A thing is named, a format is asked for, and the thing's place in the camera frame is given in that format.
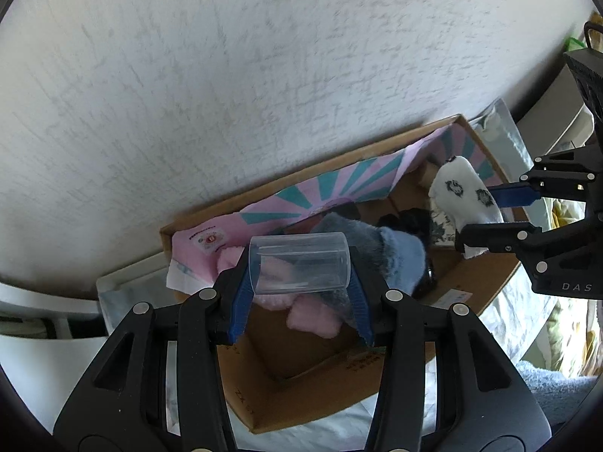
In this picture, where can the floral yellow blanket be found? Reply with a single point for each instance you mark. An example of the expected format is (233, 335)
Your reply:
(571, 338)

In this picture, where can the grey sofa cushion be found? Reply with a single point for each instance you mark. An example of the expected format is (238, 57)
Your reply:
(559, 120)

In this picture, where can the clear plastic container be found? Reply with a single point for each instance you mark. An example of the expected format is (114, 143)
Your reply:
(299, 264)

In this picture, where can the grey fluffy clothing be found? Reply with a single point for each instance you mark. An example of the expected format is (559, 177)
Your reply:
(559, 396)

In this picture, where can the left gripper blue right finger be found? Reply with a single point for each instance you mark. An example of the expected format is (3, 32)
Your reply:
(361, 309)

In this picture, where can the floral light blue cloth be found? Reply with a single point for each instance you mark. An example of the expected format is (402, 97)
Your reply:
(494, 286)

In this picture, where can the green wet wipes pack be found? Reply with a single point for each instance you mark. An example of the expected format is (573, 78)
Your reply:
(573, 44)

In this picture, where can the pink cardboard box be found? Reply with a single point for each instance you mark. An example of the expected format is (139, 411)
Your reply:
(275, 377)

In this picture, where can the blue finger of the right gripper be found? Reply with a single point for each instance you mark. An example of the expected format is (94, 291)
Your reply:
(514, 195)
(498, 237)

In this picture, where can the pink fluffy sock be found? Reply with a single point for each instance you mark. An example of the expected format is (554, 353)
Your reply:
(228, 259)
(310, 314)

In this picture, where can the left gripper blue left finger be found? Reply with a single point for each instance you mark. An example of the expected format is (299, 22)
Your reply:
(242, 296)

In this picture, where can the blue grey fluffy sock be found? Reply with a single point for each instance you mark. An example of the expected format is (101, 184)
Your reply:
(399, 257)

